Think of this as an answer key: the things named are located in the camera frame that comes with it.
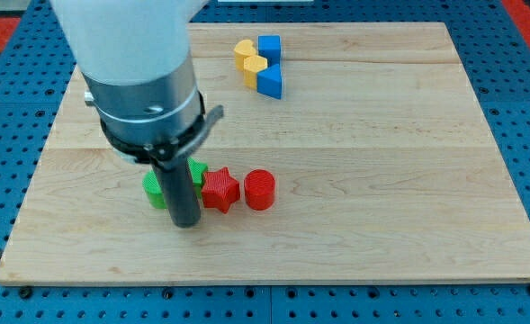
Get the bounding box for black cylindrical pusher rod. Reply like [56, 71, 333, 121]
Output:
[152, 160, 201, 228]

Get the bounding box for red star block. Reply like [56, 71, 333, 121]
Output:
[201, 166, 240, 213]

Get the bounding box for red cylinder block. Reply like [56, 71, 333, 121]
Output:
[244, 169, 276, 211]

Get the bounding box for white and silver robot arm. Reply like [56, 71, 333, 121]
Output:
[50, 0, 222, 228]

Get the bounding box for green star block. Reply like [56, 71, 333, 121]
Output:
[187, 157, 209, 198]

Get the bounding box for green cylinder block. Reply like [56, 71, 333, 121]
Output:
[141, 171, 166, 209]

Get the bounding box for blue triangle block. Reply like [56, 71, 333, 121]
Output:
[256, 64, 283, 99]

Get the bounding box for yellow hexagon block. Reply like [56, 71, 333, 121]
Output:
[243, 55, 268, 90]

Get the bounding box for yellow heart block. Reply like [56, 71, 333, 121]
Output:
[233, 39, 257, 71]

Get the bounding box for blue cube block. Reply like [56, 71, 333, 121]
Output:
[257, 35, 282, 66]

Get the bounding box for wooden board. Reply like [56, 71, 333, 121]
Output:
[0, 22, 530, 286]

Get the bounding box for black clamp ring with lever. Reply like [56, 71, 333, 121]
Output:
[99, 91, 225, 171]

